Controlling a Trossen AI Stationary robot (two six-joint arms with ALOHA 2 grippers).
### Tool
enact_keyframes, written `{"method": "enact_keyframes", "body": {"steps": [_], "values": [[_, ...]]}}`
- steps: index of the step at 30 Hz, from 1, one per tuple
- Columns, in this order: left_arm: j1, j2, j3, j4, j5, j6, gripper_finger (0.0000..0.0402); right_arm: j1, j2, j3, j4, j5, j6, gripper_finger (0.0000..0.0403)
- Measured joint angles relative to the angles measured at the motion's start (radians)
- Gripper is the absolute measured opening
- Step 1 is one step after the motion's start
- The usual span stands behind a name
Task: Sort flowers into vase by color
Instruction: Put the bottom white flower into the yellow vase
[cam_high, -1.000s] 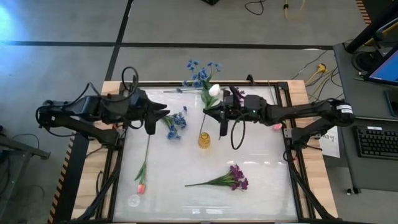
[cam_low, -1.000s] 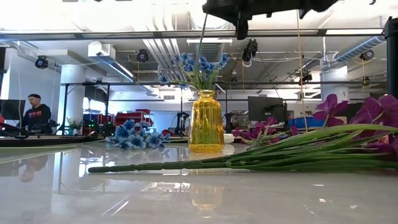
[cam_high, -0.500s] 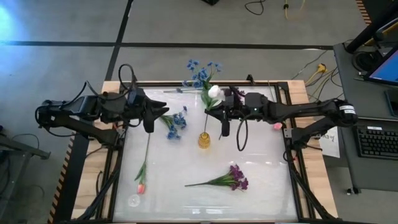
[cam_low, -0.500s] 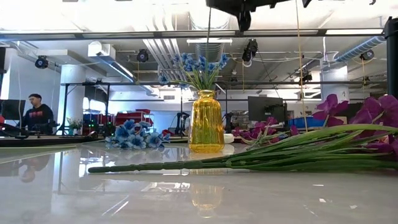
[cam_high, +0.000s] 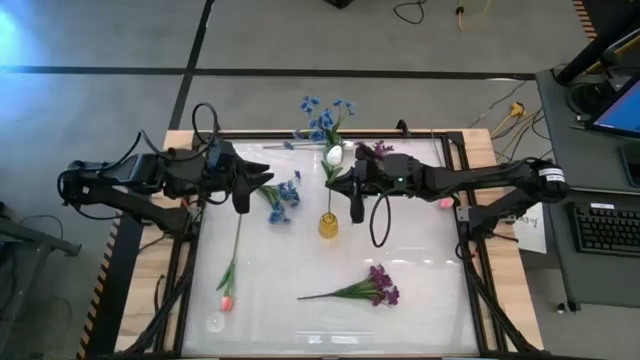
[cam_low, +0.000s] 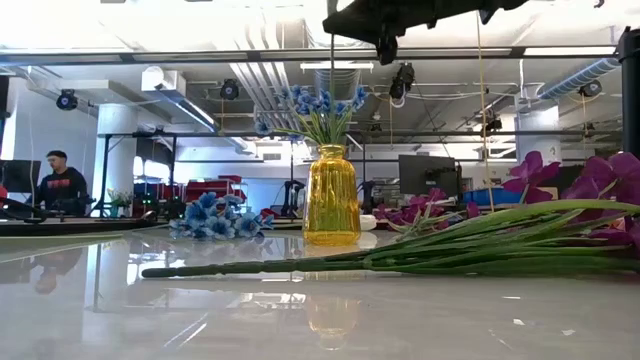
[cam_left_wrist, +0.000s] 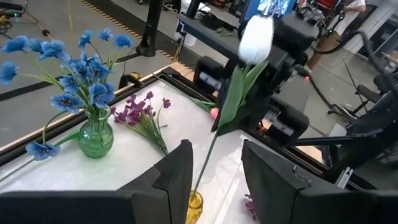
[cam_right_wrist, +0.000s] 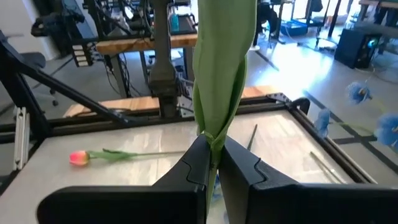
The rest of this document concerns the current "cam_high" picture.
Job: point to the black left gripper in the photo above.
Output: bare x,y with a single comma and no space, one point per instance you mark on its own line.
200,172

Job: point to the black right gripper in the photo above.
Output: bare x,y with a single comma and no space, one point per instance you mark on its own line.
395,175

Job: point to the white artificial tulip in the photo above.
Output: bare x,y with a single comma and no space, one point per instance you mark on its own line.
334,155

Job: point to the blue artificial flower bunch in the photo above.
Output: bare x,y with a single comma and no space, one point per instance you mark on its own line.
287,192
325,120

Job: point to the purple artificial flower bunch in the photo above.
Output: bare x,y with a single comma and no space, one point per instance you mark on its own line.
382,148
380,285

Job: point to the pink artificial tulip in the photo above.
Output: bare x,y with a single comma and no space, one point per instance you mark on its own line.
446,202
226,303

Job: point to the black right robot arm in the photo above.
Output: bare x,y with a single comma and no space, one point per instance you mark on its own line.
490,175

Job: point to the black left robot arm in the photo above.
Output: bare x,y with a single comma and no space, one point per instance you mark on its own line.
125,172

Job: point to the yellow ribbed glass vase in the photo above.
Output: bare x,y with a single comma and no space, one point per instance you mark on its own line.
328,229

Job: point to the clear round glass lid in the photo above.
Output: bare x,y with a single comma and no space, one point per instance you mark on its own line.
215,322

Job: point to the black floor object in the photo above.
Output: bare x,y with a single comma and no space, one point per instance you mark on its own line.
340,2

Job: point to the white paper sheet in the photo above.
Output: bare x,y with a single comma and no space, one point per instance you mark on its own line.
532,235

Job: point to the grey side table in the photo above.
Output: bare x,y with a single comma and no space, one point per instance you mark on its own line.
30,240

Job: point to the desk caster wheels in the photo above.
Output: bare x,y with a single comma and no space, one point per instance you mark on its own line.
567,306

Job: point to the grey office desk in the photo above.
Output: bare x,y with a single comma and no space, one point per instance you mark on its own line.
590,280

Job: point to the black computer keyboard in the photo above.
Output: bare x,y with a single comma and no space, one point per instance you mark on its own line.
605,230

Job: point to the black monitor pole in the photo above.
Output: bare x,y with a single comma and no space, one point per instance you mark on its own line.
590,51

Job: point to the black phone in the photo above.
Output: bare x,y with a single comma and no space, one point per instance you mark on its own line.
632,165

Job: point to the monitor with bright screen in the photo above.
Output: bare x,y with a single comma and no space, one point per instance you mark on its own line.
625,110

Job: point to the black striped-edge floor mat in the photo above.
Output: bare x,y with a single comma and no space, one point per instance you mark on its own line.
585,20

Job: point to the black frame clamp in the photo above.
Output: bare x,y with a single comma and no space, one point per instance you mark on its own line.
402,127

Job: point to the black table frame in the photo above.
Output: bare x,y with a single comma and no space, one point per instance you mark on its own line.
425,134

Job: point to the grey metal bracket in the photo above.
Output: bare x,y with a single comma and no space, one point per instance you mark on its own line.
463,215

